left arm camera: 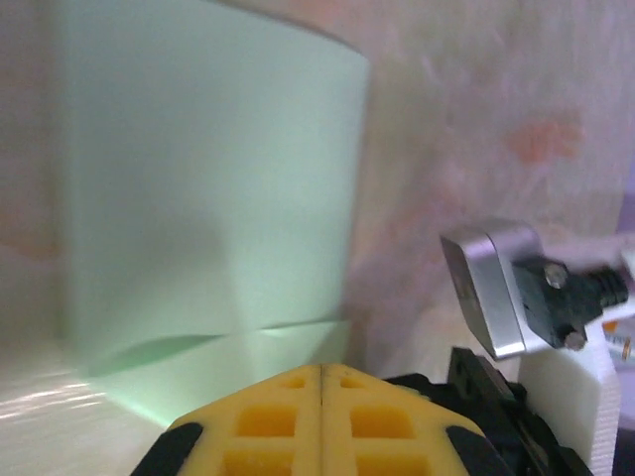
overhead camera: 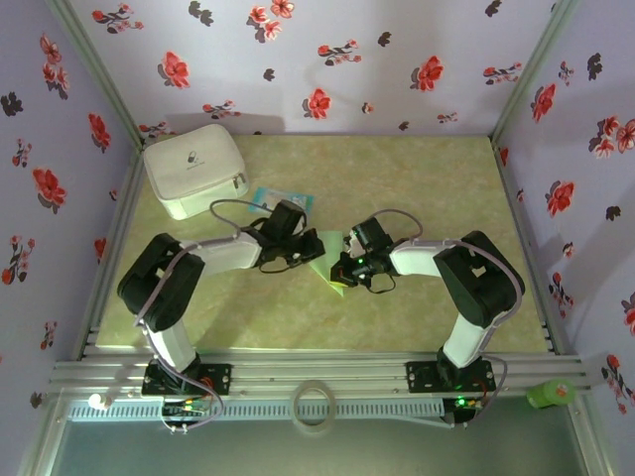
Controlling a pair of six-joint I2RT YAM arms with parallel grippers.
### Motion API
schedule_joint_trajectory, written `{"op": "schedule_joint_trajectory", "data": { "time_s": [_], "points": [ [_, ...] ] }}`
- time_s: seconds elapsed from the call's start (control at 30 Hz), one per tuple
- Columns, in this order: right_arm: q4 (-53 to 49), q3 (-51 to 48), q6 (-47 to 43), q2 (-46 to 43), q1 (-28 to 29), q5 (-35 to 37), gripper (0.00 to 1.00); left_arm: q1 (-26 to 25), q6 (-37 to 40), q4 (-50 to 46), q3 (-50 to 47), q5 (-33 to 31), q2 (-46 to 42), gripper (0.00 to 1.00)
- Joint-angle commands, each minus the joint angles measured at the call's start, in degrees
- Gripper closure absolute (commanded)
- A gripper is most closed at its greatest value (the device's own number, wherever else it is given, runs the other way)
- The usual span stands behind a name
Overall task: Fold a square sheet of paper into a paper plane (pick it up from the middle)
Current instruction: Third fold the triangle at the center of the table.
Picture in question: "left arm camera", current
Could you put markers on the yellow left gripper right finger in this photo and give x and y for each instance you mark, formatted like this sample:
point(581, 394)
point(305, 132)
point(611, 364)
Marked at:
point(382, 426)

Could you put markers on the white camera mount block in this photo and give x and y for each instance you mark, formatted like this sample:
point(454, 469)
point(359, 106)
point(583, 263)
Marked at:
point(565, 396)

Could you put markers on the pale green paper sheet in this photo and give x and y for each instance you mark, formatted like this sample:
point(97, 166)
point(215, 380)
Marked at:
point(208, 173)

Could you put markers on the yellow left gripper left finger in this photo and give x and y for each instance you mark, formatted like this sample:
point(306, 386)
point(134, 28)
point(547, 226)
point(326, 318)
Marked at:
point(268, 426)

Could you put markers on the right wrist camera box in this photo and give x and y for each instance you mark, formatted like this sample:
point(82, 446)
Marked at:
point(496, 292)

